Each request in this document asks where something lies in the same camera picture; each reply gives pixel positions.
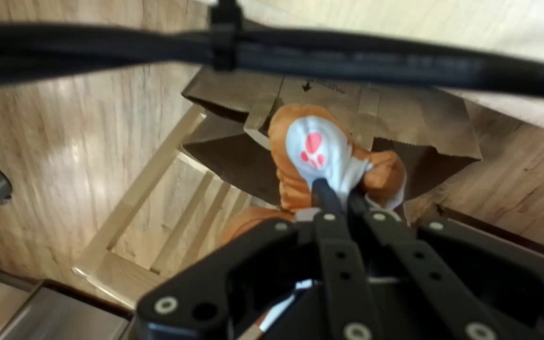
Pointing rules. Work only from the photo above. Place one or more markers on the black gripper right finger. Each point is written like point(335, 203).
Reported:
point(424, 271)

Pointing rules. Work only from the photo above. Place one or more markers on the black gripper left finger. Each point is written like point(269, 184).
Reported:
point(341, 265)

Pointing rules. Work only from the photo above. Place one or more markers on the orange and white plush doll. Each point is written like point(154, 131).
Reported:
point(297, 133)

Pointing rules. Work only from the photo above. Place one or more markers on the open cardboard box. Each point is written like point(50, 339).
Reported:
point(411, 126)

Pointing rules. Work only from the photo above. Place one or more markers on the light wooden chair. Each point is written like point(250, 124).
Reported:
point(159, 220)

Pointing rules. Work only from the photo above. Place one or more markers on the grey metal box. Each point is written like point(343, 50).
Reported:
point(57, 318)

